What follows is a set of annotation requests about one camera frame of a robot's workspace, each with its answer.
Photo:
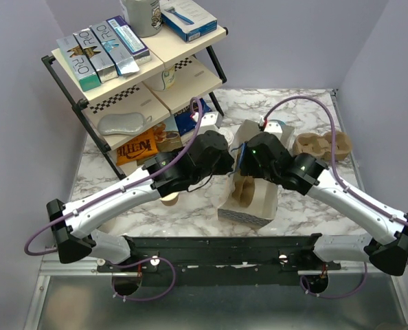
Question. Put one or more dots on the brown cardboard cup carrier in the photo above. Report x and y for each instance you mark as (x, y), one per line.
(244, 190)

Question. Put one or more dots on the white patterned mug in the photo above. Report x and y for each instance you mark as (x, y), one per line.
(162, 81)

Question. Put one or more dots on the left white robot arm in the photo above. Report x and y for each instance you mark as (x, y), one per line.
(75, 224)

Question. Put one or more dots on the blue razor box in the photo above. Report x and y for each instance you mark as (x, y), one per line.
(187, 19)

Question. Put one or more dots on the grey printed mug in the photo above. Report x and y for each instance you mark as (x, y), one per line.
(144, 17)

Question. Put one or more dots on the teal silver toothpaste box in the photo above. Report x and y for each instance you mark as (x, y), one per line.
(78, 62)

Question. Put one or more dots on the brown cookie package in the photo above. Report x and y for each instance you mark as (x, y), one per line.
(163, 137)

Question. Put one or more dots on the purple white toothpaste box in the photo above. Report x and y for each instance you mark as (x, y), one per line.
(133, 43)

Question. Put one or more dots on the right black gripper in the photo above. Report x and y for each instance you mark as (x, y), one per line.
(246, 154)

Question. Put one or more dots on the brown paper cup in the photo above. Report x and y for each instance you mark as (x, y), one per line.
(170, 199)

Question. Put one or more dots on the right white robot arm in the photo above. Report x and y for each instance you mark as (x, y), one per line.
(385, 243)

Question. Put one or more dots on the checkered paper bag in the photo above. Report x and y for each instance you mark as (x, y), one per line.
(241, 218)

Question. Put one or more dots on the stacked brown cup carriers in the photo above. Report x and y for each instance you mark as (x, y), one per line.
(320, 146)

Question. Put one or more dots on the cream bag with blue handles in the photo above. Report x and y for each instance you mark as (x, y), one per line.
(265, 199)

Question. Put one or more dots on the orange snack bag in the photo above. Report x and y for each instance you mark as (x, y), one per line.
(138, 148)

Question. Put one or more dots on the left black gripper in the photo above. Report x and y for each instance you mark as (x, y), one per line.
(227, 163)

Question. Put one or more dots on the black beige shelf rack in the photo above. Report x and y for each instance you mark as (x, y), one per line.
(197, 70)

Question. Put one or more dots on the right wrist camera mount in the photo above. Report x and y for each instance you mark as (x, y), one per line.
(271, 126)

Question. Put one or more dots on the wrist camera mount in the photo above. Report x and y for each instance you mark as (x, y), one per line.
(211, 121)
(271, 126)

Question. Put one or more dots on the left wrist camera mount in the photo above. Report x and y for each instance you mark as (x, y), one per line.
(211, 121)

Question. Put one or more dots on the blue silver toothpaste box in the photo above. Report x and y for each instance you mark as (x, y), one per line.
(124, 62)

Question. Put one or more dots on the blue chips bag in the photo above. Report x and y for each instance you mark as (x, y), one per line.
(183, 118)

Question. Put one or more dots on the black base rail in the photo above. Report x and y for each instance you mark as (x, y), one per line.
(216, 261)

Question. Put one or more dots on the grey sponge pad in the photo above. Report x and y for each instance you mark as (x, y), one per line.
(123, 124)

